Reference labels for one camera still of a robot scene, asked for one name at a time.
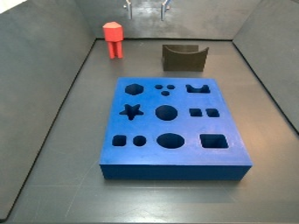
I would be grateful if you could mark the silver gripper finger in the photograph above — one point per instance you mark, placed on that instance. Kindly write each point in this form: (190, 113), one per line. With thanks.
(128, 9)
(164, 8)

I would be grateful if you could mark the red three prong block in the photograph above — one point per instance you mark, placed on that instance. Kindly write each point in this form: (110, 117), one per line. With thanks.
(114, 36)

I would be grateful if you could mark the blue foam shape board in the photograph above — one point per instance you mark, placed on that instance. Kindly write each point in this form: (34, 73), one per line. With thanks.
(171, 131)

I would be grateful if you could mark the dark curved arch block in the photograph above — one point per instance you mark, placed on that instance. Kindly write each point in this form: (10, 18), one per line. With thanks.
(184, 58)

